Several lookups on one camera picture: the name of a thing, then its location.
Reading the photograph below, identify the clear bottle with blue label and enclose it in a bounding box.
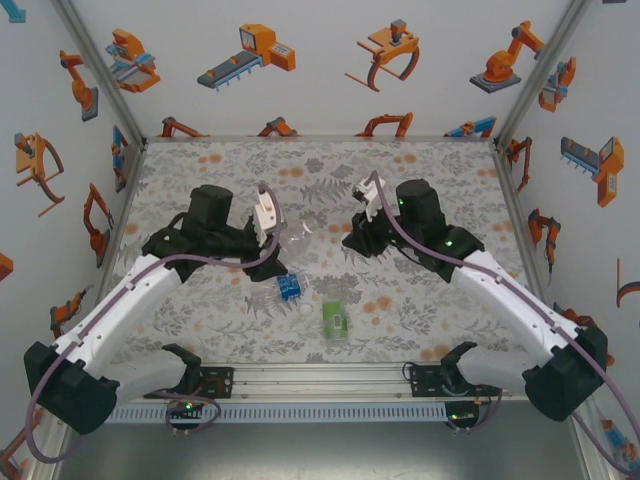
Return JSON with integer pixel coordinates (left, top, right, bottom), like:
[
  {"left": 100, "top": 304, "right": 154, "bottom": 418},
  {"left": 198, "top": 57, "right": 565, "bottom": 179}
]
[{"left": 244, "top": 273, "right": 314, "bottom": 319}]

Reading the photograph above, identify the clear unlabelled plastic bottle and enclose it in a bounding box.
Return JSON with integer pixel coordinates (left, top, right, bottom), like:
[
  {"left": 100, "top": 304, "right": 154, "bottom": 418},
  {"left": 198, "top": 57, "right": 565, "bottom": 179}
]
[{"left": 277, "top": 212, "right": 329, "bottom": 261}]

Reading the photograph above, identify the clear bottle with green label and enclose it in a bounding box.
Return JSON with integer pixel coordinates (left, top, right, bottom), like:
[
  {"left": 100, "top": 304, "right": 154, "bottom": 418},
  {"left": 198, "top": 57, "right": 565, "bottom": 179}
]
[{"left": 321, "top": 297, "right": 351, "bottom": 350}]

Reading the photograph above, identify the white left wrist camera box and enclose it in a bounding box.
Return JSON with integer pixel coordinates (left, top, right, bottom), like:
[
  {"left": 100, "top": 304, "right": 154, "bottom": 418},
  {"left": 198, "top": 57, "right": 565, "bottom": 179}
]
[{"left": 251, "top": 192, "right": 280, "bottom": 247}]

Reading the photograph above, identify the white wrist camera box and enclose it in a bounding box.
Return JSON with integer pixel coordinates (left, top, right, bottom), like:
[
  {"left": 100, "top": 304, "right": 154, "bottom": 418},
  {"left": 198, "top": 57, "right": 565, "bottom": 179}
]
[
  {"left": 352, "top": 171, "right": 387, "bottom": 222},
  {"left": 251, "top": 192, "right": 280, "bottom": 247}
]

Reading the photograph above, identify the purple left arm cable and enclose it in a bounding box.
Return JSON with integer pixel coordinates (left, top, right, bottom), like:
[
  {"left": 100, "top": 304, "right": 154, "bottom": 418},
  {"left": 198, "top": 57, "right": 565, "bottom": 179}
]
[{"left": 23, "top": 183, "right": 286, "bottom": 464}]

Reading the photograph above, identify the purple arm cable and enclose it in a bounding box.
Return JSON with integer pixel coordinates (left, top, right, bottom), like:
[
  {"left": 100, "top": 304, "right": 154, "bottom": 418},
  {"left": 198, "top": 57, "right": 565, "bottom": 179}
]
[
  {"left": 367, "top": 170, "right": 640, "bottom": 476},
  {"left": 23, "top": 183, "right": 286, "bottom": 464}
]

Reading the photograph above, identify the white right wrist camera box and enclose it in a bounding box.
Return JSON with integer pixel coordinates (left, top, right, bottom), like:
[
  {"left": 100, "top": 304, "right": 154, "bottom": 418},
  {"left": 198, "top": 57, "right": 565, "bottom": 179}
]
[{"left": 352, "top": 171, "right": 387, "bottom": 222}]

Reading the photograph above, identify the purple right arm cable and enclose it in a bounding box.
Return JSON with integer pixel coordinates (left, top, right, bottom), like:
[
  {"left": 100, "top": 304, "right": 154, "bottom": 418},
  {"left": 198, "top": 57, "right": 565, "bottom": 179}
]
[{"left": 367, "top": 170, "right": 640, "bottom": 476}]

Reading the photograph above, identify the aluminium table side rail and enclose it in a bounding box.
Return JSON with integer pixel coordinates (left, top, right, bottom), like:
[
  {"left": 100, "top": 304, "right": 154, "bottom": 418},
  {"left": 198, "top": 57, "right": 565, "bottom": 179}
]
[
  {"left": 492, "top": 148, "right": 569, "bottom": 331},
  {"left": 97, "top": 141, "right": 149, "bottom": 301}
]

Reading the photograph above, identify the aluminium table end rail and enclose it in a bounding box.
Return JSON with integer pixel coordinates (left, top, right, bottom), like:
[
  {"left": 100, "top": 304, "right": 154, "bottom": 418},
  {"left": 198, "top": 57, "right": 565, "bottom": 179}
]
[{"left": 144, "top": 133, "right": 496, "bottom": 144}]

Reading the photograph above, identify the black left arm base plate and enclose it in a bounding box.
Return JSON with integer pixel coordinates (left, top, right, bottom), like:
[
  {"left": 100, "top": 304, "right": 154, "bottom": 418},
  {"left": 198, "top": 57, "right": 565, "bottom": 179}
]
[{"left": 143, "top": 366, "right": 235, "bottom": 400}]

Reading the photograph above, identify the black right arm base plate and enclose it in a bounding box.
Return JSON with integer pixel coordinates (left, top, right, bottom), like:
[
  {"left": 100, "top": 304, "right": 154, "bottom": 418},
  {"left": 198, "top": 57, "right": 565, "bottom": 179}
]
[{"left": 408, "top": 364, "right": 501, "bottom": 399}]

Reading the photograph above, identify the slotted grey cable duct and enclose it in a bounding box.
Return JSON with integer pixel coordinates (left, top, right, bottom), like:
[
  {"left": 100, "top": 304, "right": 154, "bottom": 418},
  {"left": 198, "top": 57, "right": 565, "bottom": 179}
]
[{"left": 107, "top": 403, "right": 449, "bottom": 424}]

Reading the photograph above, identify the aluminium frame post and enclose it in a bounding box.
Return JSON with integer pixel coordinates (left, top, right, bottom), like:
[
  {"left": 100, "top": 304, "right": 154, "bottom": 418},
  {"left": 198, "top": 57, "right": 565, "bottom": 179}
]
[
  {"left": 49, "top": 0, "right": 149, "bottom": 146},
  {"left": 492, "top": 0, "right": 594, "bottom": 149}
]

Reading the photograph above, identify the aluminium frame leg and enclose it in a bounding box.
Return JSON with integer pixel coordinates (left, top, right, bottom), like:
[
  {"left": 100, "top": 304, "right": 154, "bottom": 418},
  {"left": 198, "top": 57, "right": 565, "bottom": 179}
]
[
  {"left": 27, "top": 432, "right": 84, "bottom": 480},
  {"left": 569, "top": 419, "right": 619, "bottom": 480}
]

